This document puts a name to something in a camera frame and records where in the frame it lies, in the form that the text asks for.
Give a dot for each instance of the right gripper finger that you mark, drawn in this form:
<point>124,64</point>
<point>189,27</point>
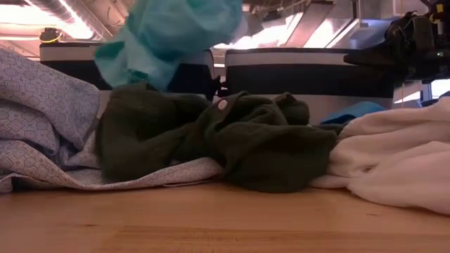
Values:
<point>379,58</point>

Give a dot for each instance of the white fleece cloth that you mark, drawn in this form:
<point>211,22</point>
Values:
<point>404,158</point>

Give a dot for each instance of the dark green garment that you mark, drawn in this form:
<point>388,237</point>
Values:
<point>263,154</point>

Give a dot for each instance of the teal garment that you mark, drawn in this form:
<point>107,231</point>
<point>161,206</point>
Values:
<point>175,35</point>

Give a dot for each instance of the light blue patterned cloth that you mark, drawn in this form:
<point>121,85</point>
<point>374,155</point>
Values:
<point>35,105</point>

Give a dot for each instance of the grey ceiling beam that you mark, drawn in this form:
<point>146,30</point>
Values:
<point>309,24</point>

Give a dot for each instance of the navy white striped fabric bin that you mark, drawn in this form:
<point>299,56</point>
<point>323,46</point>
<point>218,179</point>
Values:
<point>299,77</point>
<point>63,56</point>

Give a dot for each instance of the yellow black ceiling object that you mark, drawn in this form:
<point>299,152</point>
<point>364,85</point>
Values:
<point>50,35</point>

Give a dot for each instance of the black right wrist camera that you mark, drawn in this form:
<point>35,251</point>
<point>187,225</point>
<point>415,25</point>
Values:
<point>409,33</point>

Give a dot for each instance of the long ribbed ceiling duct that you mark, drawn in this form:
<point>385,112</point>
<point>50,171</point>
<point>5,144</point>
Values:
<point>70,17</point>

